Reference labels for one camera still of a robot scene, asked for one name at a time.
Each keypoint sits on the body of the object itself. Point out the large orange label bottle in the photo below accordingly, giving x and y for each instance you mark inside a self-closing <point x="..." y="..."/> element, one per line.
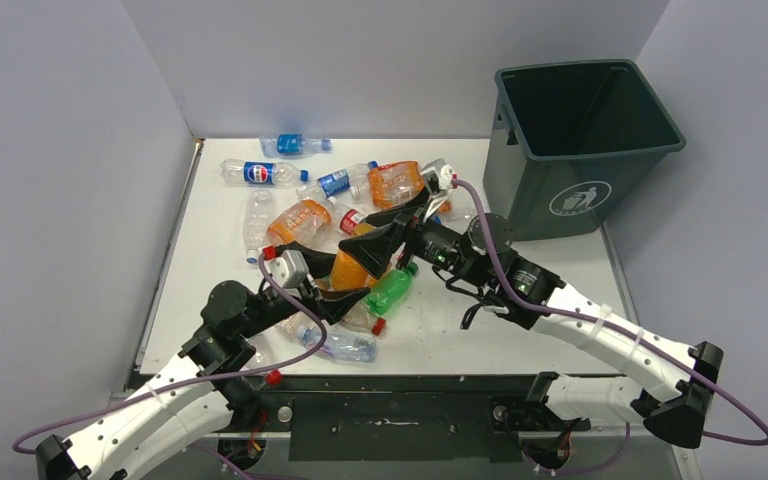
<point x="389" y="185"/>

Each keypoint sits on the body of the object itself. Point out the clear bottle white cap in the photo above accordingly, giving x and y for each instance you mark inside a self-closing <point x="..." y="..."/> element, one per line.
<point x="361" y="320"/>

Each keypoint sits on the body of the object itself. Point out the red emergency button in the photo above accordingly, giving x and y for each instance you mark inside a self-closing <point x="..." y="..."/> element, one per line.
<point x="273" y="378"/>

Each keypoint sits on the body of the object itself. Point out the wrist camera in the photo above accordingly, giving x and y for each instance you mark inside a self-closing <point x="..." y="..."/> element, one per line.
<point x="438" y="177"/>
<point x="289" y="268"/>

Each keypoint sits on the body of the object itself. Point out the clear unlabelled bottle blue cap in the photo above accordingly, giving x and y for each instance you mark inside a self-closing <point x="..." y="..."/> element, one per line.
<point x="260" y="211"/>

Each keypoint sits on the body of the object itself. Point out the flat orange label bottle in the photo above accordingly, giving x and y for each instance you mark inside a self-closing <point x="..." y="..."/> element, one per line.
<point x="445" y="207"/>

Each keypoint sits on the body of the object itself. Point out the green plastic bottle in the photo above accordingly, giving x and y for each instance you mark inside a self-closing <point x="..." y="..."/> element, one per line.
<point x="390" y="289"/>

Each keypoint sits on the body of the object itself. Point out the clear bottle blue label right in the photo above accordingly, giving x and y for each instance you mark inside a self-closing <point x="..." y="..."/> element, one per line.
<point x="461" y="216"/>

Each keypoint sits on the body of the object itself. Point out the white knob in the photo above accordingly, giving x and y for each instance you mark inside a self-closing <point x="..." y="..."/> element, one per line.
<point x="284" y="414"/>

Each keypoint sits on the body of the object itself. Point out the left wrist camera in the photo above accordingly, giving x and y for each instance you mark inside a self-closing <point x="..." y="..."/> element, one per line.
<point x="289" y="268"/>

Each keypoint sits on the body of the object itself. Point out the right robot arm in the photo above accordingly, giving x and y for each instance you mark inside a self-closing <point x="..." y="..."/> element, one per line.
<point x="664" y="385"/>

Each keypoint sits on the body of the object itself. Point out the dark green trash bin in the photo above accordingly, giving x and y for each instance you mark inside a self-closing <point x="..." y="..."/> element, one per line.
<point x="570" y="141"/>

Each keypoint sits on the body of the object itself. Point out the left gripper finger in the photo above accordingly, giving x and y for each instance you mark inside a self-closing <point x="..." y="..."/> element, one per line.
<point x="319" y="263"/>
<point x="336" y="304"/>

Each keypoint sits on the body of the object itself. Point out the pepsi bottle blue cap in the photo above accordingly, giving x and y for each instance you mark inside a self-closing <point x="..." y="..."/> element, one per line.
<point x="236" y="172"/>

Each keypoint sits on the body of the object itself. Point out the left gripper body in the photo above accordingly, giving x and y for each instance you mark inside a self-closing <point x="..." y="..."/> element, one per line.
<point x="280" y="306"/>

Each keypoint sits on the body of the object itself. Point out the clear bottle blue label far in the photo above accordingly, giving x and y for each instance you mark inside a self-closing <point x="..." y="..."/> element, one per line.
<point x="293" y="145"/>

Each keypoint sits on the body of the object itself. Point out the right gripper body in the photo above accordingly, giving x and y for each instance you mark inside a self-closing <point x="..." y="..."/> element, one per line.
<point x="432" y="243"/>

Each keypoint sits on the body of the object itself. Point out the orange juice bottle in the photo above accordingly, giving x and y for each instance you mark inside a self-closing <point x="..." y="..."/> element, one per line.
<point x="348" y="274"/>

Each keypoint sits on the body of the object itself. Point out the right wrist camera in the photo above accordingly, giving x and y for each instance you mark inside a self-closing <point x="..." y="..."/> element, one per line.
<point x="438" y="177"/>

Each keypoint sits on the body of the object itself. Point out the red label bottle red cap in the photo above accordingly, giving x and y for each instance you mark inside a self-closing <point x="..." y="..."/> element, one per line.
<point x="344" y="218"/>

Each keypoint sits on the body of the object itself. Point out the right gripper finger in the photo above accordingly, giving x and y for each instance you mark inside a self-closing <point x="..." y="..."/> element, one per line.
<point x="373" y="249"/>
<point x="412" y="211"/>

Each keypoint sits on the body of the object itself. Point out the clear bottle blue label tilted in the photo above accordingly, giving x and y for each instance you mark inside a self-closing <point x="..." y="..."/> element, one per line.
<point x="352" y="179"/>

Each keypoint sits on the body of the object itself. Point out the orange label crushed bottle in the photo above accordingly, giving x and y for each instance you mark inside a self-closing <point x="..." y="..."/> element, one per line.
<point x="299" y="223"/>

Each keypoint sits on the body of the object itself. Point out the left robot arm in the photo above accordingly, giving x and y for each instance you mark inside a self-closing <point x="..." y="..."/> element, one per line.
<point x="206" y="384"/>

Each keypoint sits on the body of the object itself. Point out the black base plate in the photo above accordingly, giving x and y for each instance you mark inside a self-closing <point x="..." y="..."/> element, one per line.
<point x="353" y="426"/>

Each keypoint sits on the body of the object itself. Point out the crushed clear water bottle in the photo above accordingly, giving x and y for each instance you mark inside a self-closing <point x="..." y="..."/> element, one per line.
<point x="339" y="345"/>

